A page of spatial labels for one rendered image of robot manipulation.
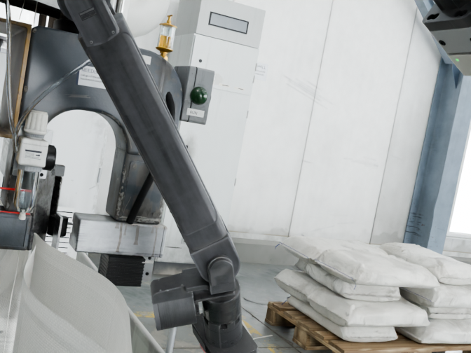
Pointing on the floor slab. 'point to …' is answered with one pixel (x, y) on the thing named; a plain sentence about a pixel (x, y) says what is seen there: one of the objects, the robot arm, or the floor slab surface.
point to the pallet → (275, 316)
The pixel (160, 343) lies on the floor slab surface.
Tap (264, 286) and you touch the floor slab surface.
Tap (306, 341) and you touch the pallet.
